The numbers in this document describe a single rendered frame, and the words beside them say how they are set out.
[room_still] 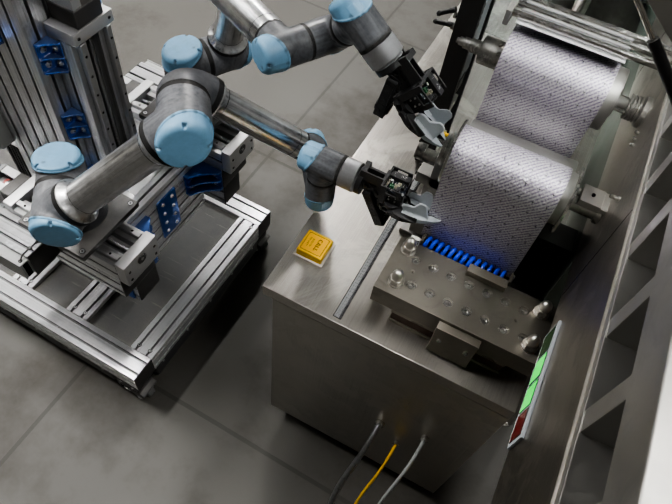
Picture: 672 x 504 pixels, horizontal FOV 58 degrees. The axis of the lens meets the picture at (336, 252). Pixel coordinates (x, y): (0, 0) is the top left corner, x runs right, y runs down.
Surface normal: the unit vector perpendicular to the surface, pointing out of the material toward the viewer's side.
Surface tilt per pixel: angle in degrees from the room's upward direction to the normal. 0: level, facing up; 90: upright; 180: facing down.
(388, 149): 0
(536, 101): 92
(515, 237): 90
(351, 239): 0
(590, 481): 0
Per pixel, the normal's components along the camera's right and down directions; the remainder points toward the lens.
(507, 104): -0.46, 0.73
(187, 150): 0.26, 0.77
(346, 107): 0.10, -0.55
